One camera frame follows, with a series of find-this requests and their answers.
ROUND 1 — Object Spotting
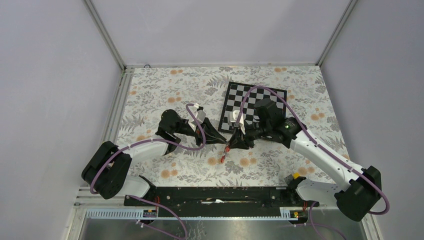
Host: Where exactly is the white slotted cable duct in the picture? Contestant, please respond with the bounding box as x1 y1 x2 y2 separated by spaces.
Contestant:
85 207 299 221

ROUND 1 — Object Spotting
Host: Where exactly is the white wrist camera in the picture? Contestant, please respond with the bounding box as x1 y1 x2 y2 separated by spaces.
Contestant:
188 103 206 131
228 110 246 135

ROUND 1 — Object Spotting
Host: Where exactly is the aluminium frame rail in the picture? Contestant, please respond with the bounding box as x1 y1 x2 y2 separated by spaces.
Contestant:
82 0 134 143

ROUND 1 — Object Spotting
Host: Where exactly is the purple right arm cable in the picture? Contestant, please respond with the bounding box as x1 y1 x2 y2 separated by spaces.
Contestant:
233 85 391 240

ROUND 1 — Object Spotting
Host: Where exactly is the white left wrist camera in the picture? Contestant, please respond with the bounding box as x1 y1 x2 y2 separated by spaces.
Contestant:
188 103 206 131

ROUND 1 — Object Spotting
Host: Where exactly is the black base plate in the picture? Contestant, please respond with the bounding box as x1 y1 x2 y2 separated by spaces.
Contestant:
123 186 312 214

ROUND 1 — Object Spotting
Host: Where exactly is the black white chessboard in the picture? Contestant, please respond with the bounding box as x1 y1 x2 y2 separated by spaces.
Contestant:
218 81 286 134

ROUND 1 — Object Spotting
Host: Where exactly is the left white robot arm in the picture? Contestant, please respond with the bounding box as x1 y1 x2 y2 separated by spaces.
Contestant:
81 108 227 206

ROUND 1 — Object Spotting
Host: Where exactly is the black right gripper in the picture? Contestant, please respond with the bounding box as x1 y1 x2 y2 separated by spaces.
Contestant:
228 120 272 151

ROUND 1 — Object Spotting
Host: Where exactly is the metal keyring holder red handle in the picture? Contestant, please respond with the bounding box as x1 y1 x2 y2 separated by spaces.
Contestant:
219 142 231 164

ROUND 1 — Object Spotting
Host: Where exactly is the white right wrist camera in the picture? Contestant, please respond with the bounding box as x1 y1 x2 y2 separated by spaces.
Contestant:
228 110 246 135

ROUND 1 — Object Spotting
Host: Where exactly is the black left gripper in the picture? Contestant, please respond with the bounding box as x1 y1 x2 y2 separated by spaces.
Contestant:
173 117 227 147

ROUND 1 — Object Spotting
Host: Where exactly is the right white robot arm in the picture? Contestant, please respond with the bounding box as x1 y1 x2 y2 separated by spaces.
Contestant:
227 98 382 222

